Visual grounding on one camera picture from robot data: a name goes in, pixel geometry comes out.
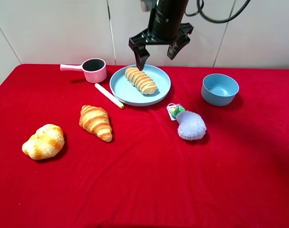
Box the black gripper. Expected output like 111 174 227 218
129 0 193 71

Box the long striped bread loaf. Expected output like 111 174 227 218
125 67 158 95

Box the light blue plate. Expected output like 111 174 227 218
109 64 171 106

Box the colourful toy hang tag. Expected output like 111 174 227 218
166 103 185 121

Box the white marker pen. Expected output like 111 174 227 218
95 83 124 109

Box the blue bowl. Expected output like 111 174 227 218
201 74 240 106

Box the lavender plush toy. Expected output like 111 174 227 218
176 111 207 141

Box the striped croissant bread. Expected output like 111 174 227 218
79 105 113 142

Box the red tablecloth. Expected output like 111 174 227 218
0 65 289 228

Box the round golden bread roll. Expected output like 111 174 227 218
22 124 65 160

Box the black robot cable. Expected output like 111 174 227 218
184 0 251 24

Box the pink saucepan with handle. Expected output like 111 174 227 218
60 58 107 83

